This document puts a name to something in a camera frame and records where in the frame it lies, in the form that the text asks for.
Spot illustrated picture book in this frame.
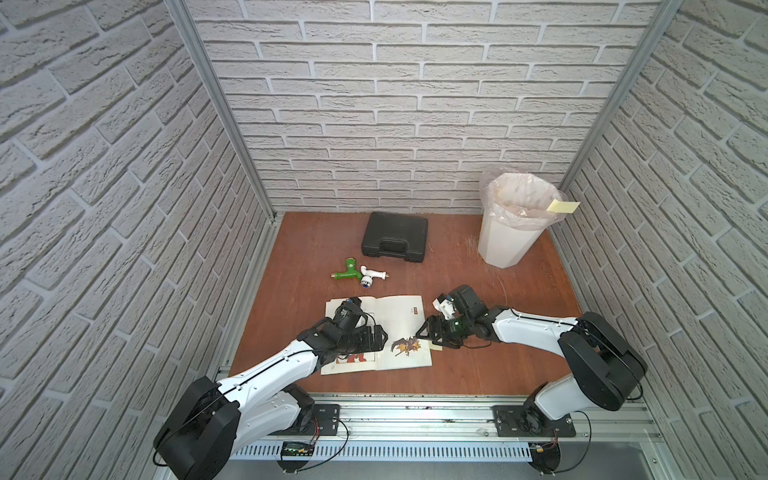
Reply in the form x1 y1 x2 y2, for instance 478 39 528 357
320 295 432 376

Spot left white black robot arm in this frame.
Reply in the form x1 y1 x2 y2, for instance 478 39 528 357
153 297 388 479

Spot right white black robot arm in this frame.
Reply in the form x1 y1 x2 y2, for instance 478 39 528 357
416 285 647 430

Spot yellow sticky note on bin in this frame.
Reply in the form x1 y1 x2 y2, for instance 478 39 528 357
546 199 580 214

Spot green and white faucet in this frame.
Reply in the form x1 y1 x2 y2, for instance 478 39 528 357
330 257 389 288

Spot black plastic tool case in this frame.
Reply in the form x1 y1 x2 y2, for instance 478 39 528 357
361 212 428 263

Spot white trash bin with bag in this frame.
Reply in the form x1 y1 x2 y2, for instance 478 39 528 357
478 167 569 269

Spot left controller board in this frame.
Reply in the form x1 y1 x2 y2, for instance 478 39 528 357
280 441 315 461

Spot controller board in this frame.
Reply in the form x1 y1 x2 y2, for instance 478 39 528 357
528 443 561 475
280 441 315 461

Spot right controller board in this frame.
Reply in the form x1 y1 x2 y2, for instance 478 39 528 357
528 443 561 475

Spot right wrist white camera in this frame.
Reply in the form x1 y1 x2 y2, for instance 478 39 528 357
433 294 456 319

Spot aluminium front frame rail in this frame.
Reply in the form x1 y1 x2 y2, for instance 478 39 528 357
229 394 663 468

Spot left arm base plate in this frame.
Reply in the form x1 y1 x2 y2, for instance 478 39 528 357
270 403 341 437

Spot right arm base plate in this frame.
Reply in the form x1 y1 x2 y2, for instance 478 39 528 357
491 405 576 438

